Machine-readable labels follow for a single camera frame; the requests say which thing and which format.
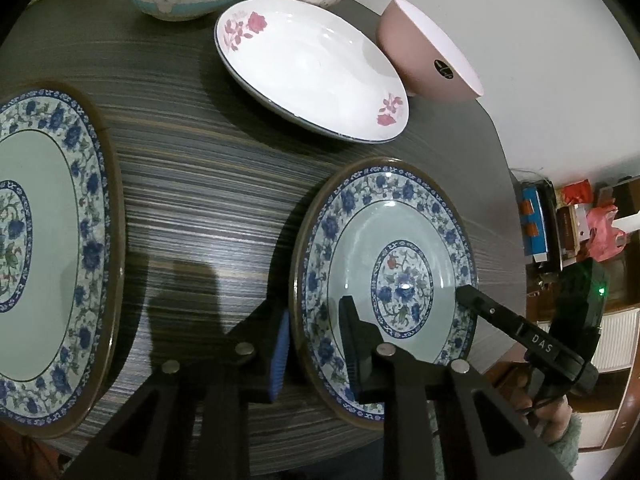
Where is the blue box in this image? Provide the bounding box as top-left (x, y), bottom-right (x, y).
top-left (520, 185), bottom-right (552, 262)

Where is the blue floral plate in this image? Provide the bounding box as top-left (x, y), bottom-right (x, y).
top-left (288, 156), bottom-right (479, 431)
top-left (0, 81), bottom-right (126, 440)

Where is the brown box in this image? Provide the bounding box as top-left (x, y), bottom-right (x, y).
top-left (554, 205), bottom-right (582, 262)

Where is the white slatted cabinet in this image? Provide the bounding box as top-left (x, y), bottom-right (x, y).
top-left (590, 309), bottom-right (640, 373)

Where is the white plate with pink flowers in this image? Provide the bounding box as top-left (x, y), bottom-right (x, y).
top-left (214, 0), bottom-right (410, 144)

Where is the pink bowl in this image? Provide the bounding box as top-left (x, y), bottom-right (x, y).
top-left (376, 0), bottom-right (484, 104)

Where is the person's right hand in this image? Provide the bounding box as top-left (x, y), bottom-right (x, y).
top-left (510, 367), bottom-right (576, 443)

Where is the pink plastic bag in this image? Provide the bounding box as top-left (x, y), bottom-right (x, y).
top-left (586, 204), bottom-right (630, 262)

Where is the red packet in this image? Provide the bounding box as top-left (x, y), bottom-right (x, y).
top-left (559, 179), bottom-right (594, 207)

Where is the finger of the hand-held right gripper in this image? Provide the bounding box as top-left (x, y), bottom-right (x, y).
top-left (456, 285), bottom-right (563, 368)

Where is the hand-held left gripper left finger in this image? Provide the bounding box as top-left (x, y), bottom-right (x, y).
top-left (62, 296), bottom-right (292, 480)

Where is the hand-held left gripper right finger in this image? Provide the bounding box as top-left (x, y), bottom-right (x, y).
top-left (338, 295), bottom-right (576, 480)

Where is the person's right forearm green sleeve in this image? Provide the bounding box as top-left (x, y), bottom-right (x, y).
top-left (542, 405), bottom-right (585, 463)

